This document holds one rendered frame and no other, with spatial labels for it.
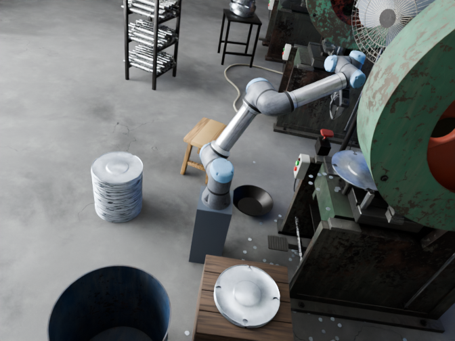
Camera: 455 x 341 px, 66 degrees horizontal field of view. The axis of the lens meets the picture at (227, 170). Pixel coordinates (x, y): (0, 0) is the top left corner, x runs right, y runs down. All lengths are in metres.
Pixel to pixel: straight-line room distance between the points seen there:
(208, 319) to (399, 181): 0.91
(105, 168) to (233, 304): 1.09
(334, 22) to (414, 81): 1.83
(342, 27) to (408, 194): 1.79
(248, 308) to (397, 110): 0.99
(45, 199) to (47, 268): 0.53
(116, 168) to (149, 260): 0.56
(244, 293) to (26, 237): 1.32
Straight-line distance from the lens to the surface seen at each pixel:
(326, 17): 2.80
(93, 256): 2.15
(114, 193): 2.10
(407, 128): 1.11
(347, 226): 1.66
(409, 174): 1.22
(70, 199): 2.47
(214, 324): 1.55
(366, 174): 1.76
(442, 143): 1.28
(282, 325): 1.62
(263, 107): 1.58
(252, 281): 1.66
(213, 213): 1.78
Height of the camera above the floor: 1.73
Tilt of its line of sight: 39 degrees down
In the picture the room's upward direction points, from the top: 12 degrees clockwise
